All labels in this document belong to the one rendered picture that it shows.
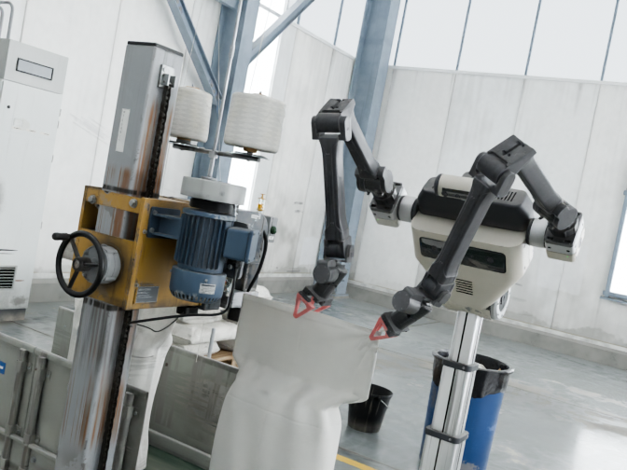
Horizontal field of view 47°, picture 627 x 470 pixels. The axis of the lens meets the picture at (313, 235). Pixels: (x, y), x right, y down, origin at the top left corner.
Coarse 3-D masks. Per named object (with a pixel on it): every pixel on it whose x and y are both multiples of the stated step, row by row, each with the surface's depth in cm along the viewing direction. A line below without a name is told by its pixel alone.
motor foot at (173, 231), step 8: (152, 208) 198; (160, 208) 201; (168, 208) 204; (152, 216) 199; (160, 216) 199; (168, 216) 199; (176, 216) 202; (152, 224) 199; (160, 224) 202; (168, 224) 200; (176, 224) 199; (152, 232) 200; (160, 232) 202; (168, 232) 200; (176, 232) 199
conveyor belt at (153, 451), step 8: (152, 448) 272; (152, 456) 264; (160, 456) 266; (168, 456) 267; (152, 464) 257; (160, 464) 258; (168, 464) 259; (176, 464) 261; (184, 464) 262; (192, 464) 263
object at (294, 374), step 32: (256, 320) 230; (288, 320) 221; (320, 320) 215; (256, 352) 229; (288, 352) 220; (320, 352) 215; (352, 352) 211; (256, 384) 222; (288, 384) 217; (320, 384) 215; (352, 384) 211; (224, 416) 227; (256, 416) 219; (288, 416) 213; (320, 416) 211; (224, 448) 225; (256, 448) 218; (288, 448) 212; (320, 448) 210
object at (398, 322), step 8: (384, 312) 202; (392, 312) 204; (400, 312) 201; (392, 320) 202; (400, 320) 201; (408, 320) 201; (416, 320) 202; (392, 328) 200; (400, 328) 203; (408, 328) 208
